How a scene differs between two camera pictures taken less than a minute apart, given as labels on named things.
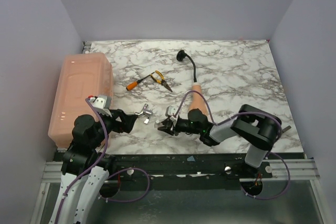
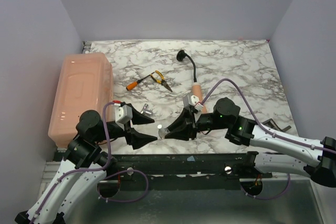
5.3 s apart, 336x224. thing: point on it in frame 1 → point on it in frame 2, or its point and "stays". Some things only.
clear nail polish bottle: [157, 124] → [161, 131]
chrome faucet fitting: [146, 112] stays
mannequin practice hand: [197, 100] stays
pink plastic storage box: [82, 75] stays
